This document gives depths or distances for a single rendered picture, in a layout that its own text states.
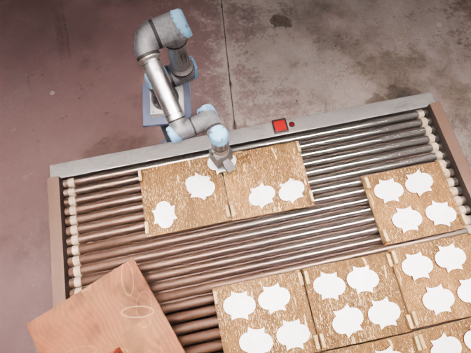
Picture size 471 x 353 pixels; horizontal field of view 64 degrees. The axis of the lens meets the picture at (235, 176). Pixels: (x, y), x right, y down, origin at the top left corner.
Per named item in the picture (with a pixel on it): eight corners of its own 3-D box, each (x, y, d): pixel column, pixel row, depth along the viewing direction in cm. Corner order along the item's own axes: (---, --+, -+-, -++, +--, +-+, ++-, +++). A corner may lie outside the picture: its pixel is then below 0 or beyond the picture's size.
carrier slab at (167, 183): (139, 171, 192) (138, 169, 191) (218, 155, 195) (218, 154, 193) (147, 237, 181) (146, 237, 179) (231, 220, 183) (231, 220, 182)
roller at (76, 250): (70, 247, 184) (66, 246, 179) (447, 169, 196) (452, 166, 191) (71, 257, 182) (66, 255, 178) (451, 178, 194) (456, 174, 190)
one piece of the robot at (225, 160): (222, 167, 157) (223, 179, 173) (240, 155, 159) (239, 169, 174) (205, 146, 161) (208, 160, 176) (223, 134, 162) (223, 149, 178)
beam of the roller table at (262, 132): (54, 169, 200) (49, 164, 194) (425, 97, 213) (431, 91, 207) (55, 183, 197) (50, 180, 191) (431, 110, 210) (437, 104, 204)
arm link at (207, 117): (186, 110, 154) (197, 132, 151) (212, 99, 155) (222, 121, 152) (190, 119, 161) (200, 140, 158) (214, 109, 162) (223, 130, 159)
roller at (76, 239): (69, 237, 185) (65, 235, 181) (444, 160, 198) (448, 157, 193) (70, 247, 184) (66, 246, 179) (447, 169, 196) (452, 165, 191)
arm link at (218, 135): (223, 120, 150) (231, 137, 148) (223, 132, 160) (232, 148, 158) (205, 127, 149) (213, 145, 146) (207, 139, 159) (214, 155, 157)
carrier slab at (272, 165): (219, 155, 194) (219, 154, 193) (296, 141, 197) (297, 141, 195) (232, 220, 183) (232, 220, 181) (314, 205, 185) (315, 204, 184)
